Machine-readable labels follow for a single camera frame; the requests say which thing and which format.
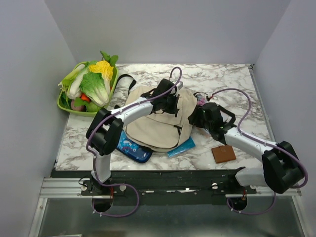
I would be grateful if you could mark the yellow toy cabbage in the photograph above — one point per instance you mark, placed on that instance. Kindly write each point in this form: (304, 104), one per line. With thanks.
(105, 69)

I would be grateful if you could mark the green toy lettuce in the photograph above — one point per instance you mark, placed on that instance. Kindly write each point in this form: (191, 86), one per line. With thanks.
(92, 85)

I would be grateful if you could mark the brown leather wallet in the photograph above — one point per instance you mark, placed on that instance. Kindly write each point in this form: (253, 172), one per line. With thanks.
(224, 153)

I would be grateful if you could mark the green vegetable basket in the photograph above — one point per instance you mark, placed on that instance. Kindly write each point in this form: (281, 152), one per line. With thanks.
(83, 108)

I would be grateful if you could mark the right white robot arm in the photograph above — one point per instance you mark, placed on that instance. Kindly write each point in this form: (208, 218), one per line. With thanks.
(280, 169)

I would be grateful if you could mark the beige canvas student bag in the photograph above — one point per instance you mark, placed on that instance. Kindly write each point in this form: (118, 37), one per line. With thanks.
(165, 132)

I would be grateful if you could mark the white flower cover book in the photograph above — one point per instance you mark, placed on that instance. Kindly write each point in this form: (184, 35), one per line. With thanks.
(202, 98)

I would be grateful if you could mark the white toy bok choy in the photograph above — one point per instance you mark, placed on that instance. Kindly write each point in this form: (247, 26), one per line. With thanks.
(71, 82)

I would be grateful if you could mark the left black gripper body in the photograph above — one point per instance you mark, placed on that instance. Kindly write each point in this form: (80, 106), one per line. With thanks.
(169, 105)

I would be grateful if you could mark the blue pencil case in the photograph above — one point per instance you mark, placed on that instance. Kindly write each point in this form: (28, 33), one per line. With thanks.
(132, 150)

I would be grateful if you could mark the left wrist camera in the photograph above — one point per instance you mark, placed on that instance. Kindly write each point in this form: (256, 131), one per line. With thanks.
(179, 85)

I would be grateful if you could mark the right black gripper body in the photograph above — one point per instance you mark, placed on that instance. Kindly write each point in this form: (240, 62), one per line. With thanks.
(205, 124)

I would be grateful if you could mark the blue notebook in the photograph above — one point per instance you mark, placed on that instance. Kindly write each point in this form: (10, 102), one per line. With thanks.
(187, 145)

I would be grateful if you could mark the orange toy carrot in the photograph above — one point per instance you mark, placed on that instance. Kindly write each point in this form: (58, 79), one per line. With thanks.
(85, 98)

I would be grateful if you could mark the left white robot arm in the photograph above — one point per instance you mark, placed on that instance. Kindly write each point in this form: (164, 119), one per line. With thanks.
(104, 132)

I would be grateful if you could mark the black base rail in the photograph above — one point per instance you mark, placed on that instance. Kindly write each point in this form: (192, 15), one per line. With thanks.
(157, 187)

